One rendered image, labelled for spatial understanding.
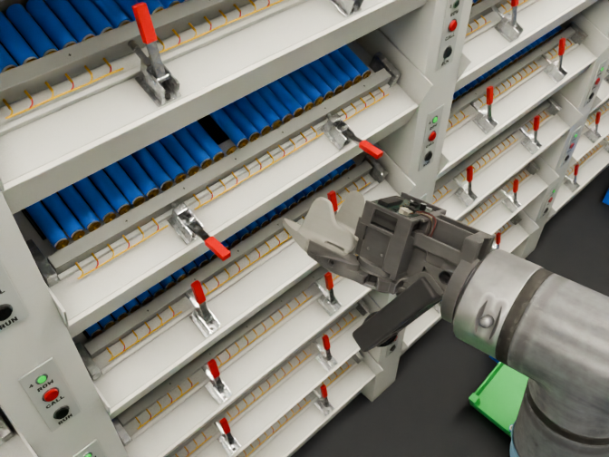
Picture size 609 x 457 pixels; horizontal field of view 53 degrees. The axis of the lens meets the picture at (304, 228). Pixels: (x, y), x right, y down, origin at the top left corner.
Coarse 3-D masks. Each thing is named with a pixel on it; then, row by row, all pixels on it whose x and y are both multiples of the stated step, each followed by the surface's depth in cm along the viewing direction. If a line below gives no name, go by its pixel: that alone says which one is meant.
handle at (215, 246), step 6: (192, 222) 74; (192, 228) 74; (198, 228) 74; (198, 234) 73; (204, 234) 73; (204, 240) 73; (210, 240) 72; (216, 240) 72; (210, 246) 72; (216, 246) 72; (222, 246) 72; (216, 252) 71; (222, 252) 71; (228, 252) 71; (222, 258) 71
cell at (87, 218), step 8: (64, 192) 72; (72, 192) 72; (64, 200) 72; (72, 200) 72; (80, 200) 72; (72, 208) 72; (80, 208) 72; (88, 208) 72; (80, 216) 72; (88, 216) 71; (88, 224) 71
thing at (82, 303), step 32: (384, 64) 94; (416, 96) 95; (352, 128) 90; (384, 128) 93; (288, 160) 85; (320, 160) 86; (160, 192) 78; (256, 192) 81; (288, 192) 85; (160, 224) 76; (224, 224) 78; (128, 256) 73; (160, 256) 74; (192, 256) 78; (64, 288) 69; (96, 288) 70; (128, 288) 71; (64, 320) 65; (96, 320) 72
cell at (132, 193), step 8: (104, 168) 76; (112, 168) 75; (120, 168) 76; (112, 176) 75; (120, 176) 75; (128, 176) 76; (120, 184) 75; (128, 184) 75; (128, 192) 74; (136, 192) 74
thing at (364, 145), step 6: (348, 126) 86; (342, 132) 87; (348, 132) 87; (348, 138) 86; (354, 138) 86; (360, 144) 85; (366, 144) 85; (366, 150) 85; (372, 150) 84; (378, 150) 84; (372, 156) 84; (378, 156) 84
